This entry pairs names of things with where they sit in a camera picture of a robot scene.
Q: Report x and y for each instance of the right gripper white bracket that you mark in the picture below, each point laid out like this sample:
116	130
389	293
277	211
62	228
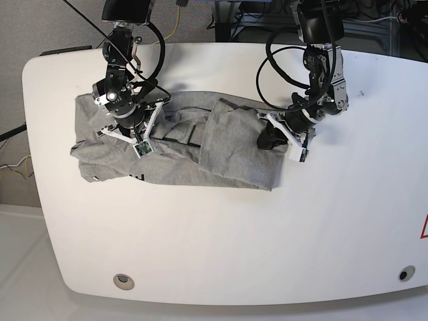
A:
137	126

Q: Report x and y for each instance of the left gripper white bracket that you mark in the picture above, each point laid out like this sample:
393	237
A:
294	128

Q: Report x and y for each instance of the grey T-shirt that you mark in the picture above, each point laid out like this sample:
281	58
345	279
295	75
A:
199	139

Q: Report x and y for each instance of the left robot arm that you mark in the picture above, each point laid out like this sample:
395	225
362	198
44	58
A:
320	26

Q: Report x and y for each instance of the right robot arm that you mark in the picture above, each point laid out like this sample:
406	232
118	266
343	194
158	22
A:
122	92

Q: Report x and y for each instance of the black bar behind table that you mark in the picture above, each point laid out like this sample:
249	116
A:
66	50

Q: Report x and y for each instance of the black table leg stand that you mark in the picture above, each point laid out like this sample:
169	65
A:
223	13

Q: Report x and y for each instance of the left table grommet hole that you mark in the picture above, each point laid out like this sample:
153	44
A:
123	282

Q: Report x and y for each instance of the table grommet hole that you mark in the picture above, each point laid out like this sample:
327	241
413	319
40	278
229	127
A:
406	273
123	282

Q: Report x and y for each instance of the red triangle sticker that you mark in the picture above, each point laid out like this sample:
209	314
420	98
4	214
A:
424	232

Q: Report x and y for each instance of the right table grommet hole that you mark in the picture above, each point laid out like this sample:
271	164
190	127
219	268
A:
406	273

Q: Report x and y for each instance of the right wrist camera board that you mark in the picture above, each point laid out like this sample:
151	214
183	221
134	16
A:
142	148

